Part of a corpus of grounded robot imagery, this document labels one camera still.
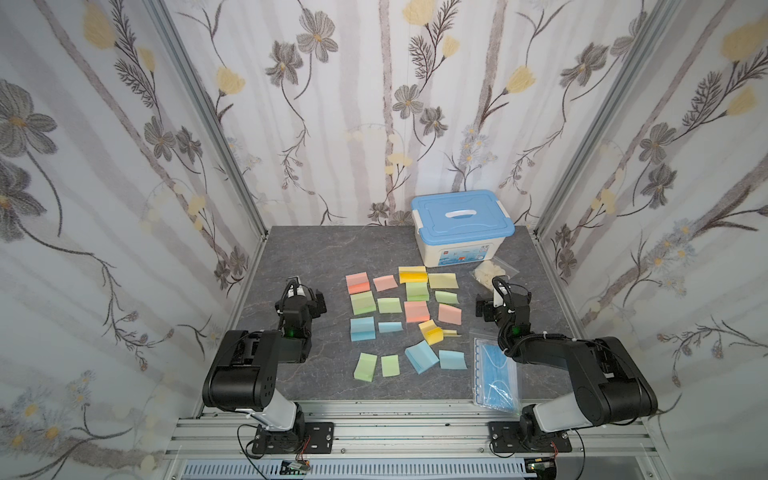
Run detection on torn pink memo page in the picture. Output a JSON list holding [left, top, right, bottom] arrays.
[[438, 304, 462, 325]]

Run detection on torn green memo page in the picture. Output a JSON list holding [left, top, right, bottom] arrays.
[[434, 290, 459, 305]]

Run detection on torn yellow memo page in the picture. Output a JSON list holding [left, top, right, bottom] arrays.
[[428, 273, 458, 290]]

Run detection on torn blue memo page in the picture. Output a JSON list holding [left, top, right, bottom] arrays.
[[438, 350, 467, 370]]

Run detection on pink memo pad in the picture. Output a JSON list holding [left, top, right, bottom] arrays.
[[345, 272, 370, 295], [404, 301, 431, 323]]

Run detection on yellow memo pad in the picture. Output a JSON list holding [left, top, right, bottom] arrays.
[[419, 320, 444, 345], [398, 266, 428, 284]]

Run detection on blue memo pad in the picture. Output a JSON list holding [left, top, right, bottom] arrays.
[[350, 317, 376, 342], [405, 340, 439, 374]]

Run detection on small green memo pad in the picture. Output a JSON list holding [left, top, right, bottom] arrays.
[[353, 353, 378, 382]]

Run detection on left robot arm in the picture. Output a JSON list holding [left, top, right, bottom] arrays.
[[202, 277, 334, 459]]

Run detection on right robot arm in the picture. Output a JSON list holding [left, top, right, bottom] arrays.
[[475, 293, 658, 453]]

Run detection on bag of blue face masks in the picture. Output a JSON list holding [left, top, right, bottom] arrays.
[[470, 330, 521, 414]]

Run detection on white storage box blue lid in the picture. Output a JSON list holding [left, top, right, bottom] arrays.
[[411, 190, 515, 268]]

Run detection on small circuit board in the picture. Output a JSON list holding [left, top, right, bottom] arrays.
[[279, 460, 311, 476]]

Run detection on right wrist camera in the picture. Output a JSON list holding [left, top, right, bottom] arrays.
[[491, 276, 507, 307]]

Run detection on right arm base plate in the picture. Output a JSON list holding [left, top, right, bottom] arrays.
[[487, 421, 573, 454]]

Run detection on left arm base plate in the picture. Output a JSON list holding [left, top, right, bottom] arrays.
[[246, 422, 335, 457]]

